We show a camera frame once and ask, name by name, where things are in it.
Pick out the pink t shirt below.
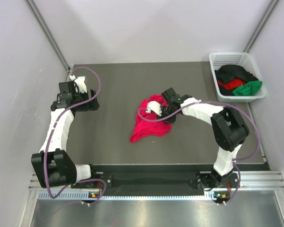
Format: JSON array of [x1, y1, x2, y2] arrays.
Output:
[[130, 95, 172, 143]]

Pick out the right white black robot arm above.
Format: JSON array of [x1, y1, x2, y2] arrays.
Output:
[[157, 88, 249, 191]]

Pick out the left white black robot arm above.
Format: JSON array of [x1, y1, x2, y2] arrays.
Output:
[[31, 77, 99, 188]]

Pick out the red t shirt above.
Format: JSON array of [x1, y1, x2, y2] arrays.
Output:
[[217, 79, 246, 96]]

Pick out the black t shirt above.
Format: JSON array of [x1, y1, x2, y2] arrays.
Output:
[[215, 65, 258, 84]]

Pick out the green t shirt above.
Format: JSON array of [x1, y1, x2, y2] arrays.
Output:
[[232, 80, 262, 96]]

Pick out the white plastic basket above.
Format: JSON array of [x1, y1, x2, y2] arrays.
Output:
[[209, 52, 266, 103]]

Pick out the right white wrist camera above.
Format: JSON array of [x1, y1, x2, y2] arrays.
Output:
[[145, 101, 162, 116]]

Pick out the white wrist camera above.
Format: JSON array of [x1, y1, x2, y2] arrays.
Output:
[[69, 75, 88, 94], [145, 101, 162, 116]]

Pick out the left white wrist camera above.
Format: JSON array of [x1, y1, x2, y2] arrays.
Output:
[[69, 75, 88, 94]]

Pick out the left aluminium corner post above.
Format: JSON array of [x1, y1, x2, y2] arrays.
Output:
[[24, 0, 70, 71]]

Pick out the aluminium corner post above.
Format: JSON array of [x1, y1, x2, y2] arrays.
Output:
[[24, 0, 70, 71], [243, 0, 280, 52]]

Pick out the grey slotted cable duct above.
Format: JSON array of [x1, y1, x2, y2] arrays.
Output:
[[38, 190, 231, 200]]

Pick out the aluminium frame rail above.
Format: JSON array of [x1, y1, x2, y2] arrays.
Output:
[[28, 170, 284, 191]]

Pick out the right aluminium corner post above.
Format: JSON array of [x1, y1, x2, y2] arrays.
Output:
[[243, 0, 280, 52]]

